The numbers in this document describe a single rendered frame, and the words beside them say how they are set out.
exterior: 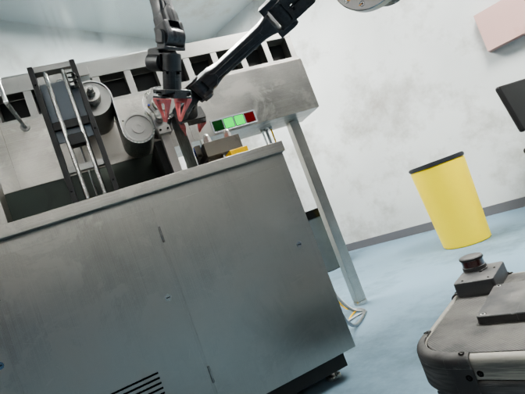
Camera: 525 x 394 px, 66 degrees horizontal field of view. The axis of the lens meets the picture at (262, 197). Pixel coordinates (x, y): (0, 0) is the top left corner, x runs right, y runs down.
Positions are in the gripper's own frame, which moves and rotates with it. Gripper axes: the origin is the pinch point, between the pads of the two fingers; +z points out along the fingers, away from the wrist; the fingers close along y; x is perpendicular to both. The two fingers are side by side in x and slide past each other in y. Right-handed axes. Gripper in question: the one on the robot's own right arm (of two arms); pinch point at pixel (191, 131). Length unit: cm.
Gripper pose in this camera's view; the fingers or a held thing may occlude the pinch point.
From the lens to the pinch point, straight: 166.4
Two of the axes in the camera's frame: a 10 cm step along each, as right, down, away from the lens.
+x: -4.2, -7.4, 5.3
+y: 9.1, -2.9, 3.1
